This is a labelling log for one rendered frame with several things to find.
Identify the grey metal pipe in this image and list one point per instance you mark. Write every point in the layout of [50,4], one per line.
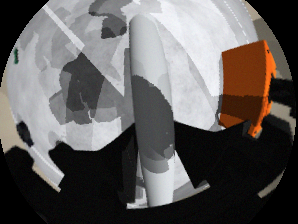
[153,109]

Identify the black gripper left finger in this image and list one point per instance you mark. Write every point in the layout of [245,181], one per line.
[115,163]

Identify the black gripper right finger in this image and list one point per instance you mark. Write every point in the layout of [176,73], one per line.
[200,149]

